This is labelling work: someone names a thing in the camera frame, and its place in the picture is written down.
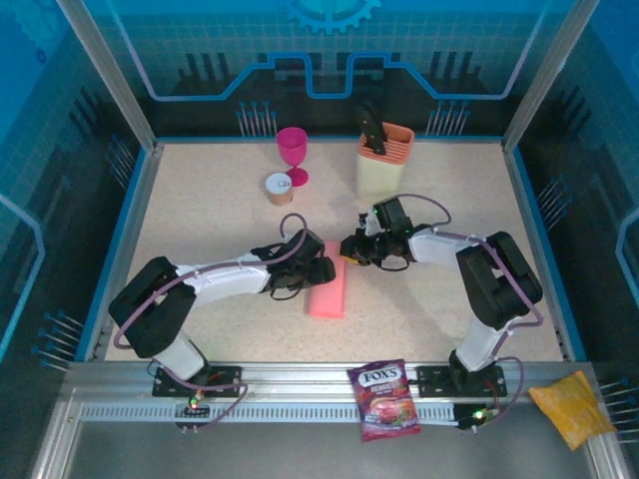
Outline cream and orange knife block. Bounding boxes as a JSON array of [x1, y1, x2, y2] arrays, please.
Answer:
[[355, 124, 416, 204]]

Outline tin can with pull tab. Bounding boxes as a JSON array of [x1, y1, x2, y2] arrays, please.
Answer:
[[264, 172, 295, 207]]

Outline pink plastic goblet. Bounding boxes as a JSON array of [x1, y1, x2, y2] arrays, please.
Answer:
[[277, 127, 310, 188]]

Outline purple Fox's candy bag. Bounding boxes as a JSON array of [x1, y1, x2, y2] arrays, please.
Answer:
[[346, 359, 422, 443]]

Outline small black control board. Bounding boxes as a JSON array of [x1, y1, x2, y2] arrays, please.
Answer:
[[453, 403, 500, 433], [174, 396, 211, 433]]

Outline yellow snack bag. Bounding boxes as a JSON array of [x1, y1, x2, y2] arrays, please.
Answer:
[[527, 370, 618, 452]]

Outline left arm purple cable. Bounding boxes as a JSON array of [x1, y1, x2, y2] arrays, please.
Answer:
[[113, 213, 311, 435]]

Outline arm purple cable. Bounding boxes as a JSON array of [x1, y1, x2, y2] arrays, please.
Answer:
[[113, 213, 311, 435], [393, 192, 545, 425]]

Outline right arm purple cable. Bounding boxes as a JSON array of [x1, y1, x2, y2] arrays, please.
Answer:
[[393, 192, 545, 425]]

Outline aluminium frame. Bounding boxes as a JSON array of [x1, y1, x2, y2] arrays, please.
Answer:
[[29, 0, 630, 479]]

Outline black handled knife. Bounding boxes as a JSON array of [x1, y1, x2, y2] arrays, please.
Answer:
[[353, 102, 391, 157]]

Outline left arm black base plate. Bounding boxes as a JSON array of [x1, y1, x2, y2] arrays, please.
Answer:
[[152, 365, 245, 399]]

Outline white slotted cable duct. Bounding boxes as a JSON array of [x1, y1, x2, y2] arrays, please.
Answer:
[[79, 402, 463, 425]]

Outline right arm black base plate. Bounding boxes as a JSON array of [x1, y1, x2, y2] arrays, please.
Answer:
[[416, 365, 508, 399]]

